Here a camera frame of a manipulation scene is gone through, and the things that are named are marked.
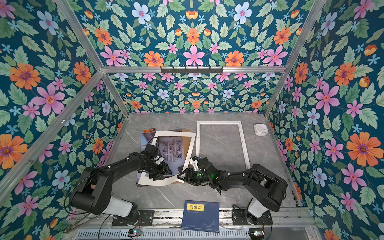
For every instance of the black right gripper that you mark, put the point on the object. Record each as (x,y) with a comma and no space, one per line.
(188,172)

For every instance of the black hook rail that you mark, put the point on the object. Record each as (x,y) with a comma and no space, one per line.
(189,70)

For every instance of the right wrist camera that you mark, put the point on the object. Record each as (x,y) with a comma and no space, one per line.
(194,164)

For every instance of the brown frame backing board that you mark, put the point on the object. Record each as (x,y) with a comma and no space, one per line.
(188,140)

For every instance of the photo print sheet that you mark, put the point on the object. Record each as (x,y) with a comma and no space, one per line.
(171,149)

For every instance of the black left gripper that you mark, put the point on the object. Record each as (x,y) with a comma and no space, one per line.
(165,171)

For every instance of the white picture frame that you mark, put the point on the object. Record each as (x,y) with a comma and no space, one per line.
(222,123)

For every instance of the orange handled screwdriver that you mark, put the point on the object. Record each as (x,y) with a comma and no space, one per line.
(150,130)

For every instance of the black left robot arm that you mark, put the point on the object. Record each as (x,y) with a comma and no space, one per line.
(93,192)

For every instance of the blue booklet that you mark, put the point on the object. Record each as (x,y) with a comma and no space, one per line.
(201,216)

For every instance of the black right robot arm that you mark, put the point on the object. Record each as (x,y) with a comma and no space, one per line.
(267,188)

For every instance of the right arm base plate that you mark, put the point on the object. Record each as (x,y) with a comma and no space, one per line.
(241,218)

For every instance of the white round device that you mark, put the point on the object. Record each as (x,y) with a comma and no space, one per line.
(261,129)

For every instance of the small circuit board right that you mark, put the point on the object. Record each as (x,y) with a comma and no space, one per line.
(257,235)

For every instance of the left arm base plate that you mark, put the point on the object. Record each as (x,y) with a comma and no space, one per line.
(138,218)

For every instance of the small circuit board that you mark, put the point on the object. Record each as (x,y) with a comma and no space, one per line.
(135,233)
(257,235)

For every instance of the small circuit board left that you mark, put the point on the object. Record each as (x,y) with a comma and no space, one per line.
(135,233)

